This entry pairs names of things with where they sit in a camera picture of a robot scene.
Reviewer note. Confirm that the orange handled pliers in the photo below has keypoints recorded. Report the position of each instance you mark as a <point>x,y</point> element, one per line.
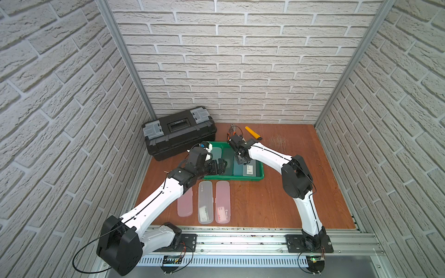
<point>232,132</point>

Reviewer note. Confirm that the right corner aluminium post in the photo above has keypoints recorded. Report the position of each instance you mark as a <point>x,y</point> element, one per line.
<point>371,31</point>

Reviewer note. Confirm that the yellow utility knife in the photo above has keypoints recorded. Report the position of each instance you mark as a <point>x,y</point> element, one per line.
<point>255,135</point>

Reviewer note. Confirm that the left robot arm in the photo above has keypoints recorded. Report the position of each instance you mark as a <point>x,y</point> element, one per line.
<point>123,242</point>

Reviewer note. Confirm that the pink frosted pencil case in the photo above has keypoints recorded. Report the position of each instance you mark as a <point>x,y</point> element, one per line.
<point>185,204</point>

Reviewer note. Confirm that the left corner aluminium post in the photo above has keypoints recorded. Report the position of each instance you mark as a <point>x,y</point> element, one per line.
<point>115,32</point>

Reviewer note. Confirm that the clear pencil case with label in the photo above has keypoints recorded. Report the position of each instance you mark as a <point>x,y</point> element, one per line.
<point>205,203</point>

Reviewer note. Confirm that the blue-grey frosted pencil case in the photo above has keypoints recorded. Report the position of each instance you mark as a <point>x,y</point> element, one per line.
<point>237,169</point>

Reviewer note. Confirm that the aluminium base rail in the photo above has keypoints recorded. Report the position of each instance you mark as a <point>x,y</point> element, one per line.
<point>246,241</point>

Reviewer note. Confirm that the left controller board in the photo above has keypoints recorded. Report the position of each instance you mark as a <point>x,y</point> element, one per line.
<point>170,264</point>

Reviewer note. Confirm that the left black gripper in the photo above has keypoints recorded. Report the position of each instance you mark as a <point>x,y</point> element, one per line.
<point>211,167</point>

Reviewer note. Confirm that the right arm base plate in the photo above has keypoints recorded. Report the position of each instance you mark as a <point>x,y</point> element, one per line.
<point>297,244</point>

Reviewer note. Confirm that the controller board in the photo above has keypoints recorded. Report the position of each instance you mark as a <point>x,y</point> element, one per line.
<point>170,264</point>
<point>315,265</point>

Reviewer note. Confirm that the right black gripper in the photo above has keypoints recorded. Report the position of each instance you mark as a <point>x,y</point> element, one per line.
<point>239,160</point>

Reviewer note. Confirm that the dark green labelled pencil case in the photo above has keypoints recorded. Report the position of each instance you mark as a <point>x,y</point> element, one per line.
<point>229,158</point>

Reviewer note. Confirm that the green plastic storage tray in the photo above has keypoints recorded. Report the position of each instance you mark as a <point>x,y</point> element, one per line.
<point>225,147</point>

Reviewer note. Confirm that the corner aluminium post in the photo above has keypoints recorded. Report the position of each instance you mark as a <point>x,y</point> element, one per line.
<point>371,31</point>
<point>115,32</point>

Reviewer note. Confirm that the black plastic toolbox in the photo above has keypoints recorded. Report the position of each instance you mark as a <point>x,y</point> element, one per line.
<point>173,134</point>

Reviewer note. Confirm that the pink pencil case with label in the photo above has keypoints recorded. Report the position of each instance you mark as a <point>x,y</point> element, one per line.
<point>223,202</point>

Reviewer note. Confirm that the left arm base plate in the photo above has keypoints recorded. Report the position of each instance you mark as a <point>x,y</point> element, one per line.
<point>187,240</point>

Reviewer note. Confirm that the grey frosted rectangular pencil case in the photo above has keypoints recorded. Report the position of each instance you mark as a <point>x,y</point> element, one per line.
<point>249,169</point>

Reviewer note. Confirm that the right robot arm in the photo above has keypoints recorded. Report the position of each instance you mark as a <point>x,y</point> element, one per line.
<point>296,180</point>

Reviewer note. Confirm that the clear frosted pencil case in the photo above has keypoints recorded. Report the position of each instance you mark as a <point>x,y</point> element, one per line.
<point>214,155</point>

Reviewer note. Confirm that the right controller board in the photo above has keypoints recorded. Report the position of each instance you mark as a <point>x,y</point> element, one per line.
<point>315,265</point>

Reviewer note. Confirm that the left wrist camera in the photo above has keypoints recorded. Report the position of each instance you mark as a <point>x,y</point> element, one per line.
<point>208,147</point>

